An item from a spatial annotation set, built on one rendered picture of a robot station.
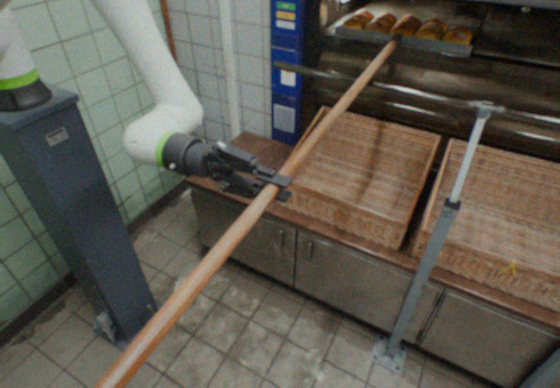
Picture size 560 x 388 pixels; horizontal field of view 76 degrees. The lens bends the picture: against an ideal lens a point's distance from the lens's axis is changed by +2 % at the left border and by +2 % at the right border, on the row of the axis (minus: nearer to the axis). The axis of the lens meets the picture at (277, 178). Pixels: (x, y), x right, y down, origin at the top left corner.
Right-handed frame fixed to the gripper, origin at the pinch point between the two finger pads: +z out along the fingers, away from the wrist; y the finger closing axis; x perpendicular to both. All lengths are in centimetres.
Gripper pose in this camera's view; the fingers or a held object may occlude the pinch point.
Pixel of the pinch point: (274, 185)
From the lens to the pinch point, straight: 72.7
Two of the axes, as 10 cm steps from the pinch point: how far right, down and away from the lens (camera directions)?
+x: -4.7, 5.6, -6.9
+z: 8.8, 3.0, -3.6
